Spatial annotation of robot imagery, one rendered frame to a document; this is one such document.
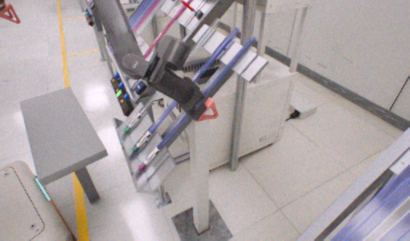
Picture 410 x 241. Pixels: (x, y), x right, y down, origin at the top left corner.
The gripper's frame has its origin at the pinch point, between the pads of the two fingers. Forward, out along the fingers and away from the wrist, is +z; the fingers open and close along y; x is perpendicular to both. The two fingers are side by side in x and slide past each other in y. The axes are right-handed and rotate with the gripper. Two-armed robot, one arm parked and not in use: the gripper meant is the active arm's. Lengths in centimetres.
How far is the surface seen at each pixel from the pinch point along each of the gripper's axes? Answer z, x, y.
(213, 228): 69, 56, 6
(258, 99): 66, -13, 36
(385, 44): 150, -110, 38
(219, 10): 8.1, -29.7, 36.8
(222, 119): 53, 9, 37
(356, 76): 175, -86, 49
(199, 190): 37, 35, 7
